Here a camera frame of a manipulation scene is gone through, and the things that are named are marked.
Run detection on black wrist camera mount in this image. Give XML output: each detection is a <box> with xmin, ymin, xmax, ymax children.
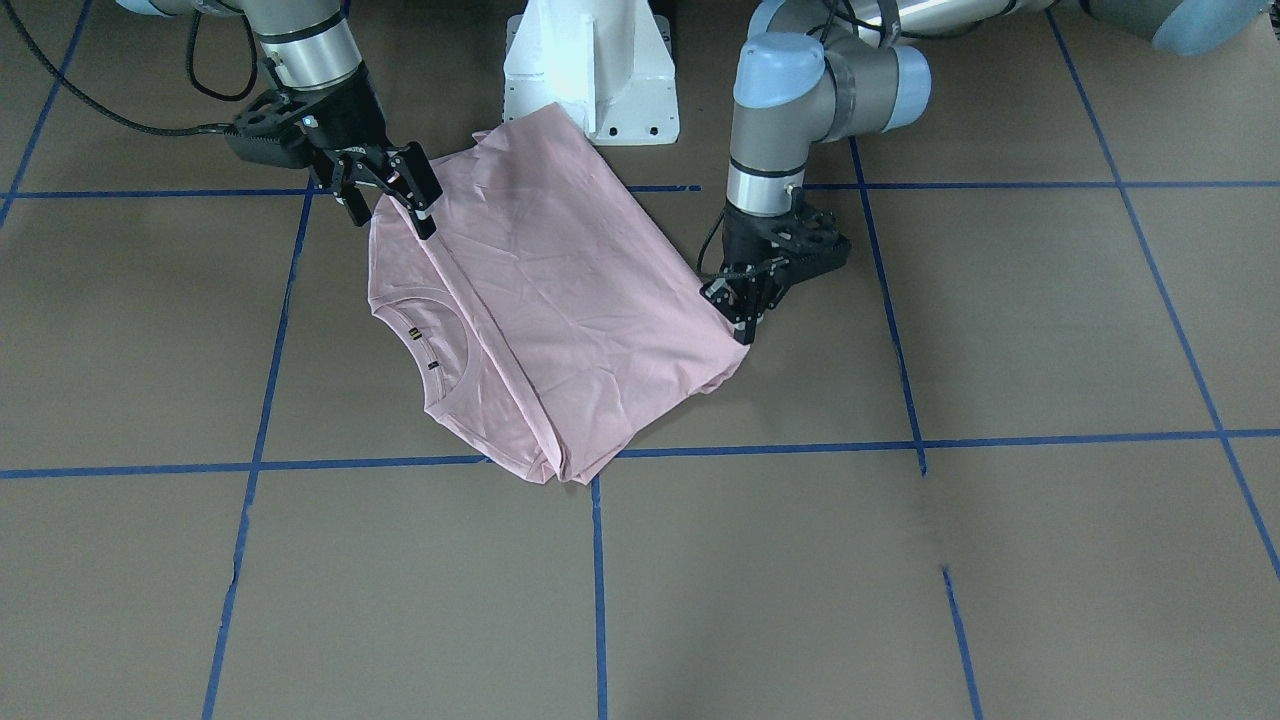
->
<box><xmin>223</xmin><ymin>90</ymin><xmax>315</xmax><ymax>169</ymax></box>
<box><xmin>788</xmin><ymin>202</ymin><xmax>852</xmax><ymax>284</ymax></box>

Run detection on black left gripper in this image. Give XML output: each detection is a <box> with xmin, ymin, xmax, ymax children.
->
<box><xmin>700</xmin><ymin>205</ymin><xmax>795</xmax><ymax>346</ymax></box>

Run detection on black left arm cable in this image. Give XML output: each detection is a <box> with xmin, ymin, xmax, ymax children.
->
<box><xmin>696</xmin><ymin>205</ymin><xmax>791</xmax><ymax>281</ymax></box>

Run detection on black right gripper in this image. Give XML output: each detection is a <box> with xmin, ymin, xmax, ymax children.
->
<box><xmin>303</xmin><ymin>61</ymin><xmax>442</xmax><ymax>240</ymax></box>

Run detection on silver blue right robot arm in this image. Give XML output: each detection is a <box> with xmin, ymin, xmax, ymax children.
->
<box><xmin>122</xmin><ymin>1</ymin><xmax>442</xmax><ymax>237</ymax></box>

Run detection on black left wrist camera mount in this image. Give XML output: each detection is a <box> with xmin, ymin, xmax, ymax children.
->
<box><xmin>788</xmin><ymin>202</ymin><xmax>852</xmax><ymax>284</ymax></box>

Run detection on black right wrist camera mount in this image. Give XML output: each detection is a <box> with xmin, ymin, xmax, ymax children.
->
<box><xmin>223</xmin><ymin>90</ymin><xmax>315</xmax><ymax>169</ymax></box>

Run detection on blue tape grid lines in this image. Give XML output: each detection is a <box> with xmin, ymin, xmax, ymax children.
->
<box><xmin>3</xmin><ymin>1</ymin><xmax>1277</xmax><ymax>719</ymax></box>

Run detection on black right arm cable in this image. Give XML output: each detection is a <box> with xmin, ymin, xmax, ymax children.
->
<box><xmin>0</xmin><ymin>0</ymin><xmax>266</xmax><ymax>138</ymax></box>

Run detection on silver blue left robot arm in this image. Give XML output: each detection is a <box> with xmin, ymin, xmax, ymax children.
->
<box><xmin>701</xmin><ymin>1</ymin><xmax>1050</xmax><ymax>345</ymax></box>

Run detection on pink t-shirt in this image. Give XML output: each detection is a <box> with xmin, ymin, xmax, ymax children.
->
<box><xmin>367</xmin><ymin>104</ymin><xmax>748</xmax><ymax>484</ymax></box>

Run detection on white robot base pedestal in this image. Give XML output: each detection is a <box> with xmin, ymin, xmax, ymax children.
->
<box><xmin>500</xmin><ymin>1</ymin><xmax>681</xmax><ymax>146</ymax></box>

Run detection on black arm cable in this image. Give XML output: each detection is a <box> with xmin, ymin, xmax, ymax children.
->
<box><xmin>0</xmin><ymin>0</ymin><xmax>266</xmax><ymax>138</ymax></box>
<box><xmin>696</xmin><ymin>205</ymin><xmax>791</xmax><ymax>281</ymax></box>

